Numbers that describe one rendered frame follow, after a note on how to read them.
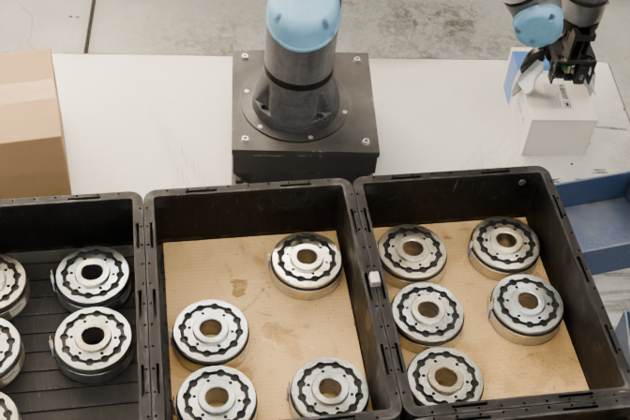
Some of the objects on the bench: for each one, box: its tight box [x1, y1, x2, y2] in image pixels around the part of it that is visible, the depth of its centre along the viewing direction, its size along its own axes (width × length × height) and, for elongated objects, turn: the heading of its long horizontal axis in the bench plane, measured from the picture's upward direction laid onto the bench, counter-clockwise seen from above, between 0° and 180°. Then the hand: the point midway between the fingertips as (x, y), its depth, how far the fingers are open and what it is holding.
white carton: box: [503, 47, 598, 156], centre depth 192 cm, size 20×12×9 cm, turn 0°
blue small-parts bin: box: [554, 171, 630, 276], centre depth 173 cm, size 20×15×7 cm
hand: (549, 93), depth 191 cm, fingers closed on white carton, 13 cm apart
